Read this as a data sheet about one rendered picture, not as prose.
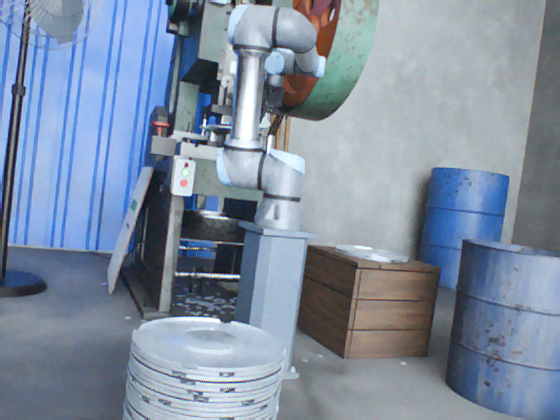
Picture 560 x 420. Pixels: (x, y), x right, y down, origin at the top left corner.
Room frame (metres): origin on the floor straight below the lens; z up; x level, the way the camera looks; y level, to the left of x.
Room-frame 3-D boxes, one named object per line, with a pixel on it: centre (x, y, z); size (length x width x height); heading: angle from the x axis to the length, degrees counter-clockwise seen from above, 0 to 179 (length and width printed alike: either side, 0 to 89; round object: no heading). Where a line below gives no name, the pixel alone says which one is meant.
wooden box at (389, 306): (1.97, -0.39, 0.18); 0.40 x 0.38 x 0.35; 24
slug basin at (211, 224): (2.28, 0.29, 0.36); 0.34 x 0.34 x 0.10
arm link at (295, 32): (1.63, -0.01, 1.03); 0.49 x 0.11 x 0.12; 172
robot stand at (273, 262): (1.52, 0.00, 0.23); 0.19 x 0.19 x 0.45; 28
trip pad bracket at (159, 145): (1.94, 0.48, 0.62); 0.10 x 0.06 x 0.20; 114
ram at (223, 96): (2.24, 0.28, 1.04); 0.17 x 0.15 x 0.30; 24
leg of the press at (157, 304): (2.29, 0.59, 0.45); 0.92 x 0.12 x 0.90; 24
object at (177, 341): (0.93, 0.10, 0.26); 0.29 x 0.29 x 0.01
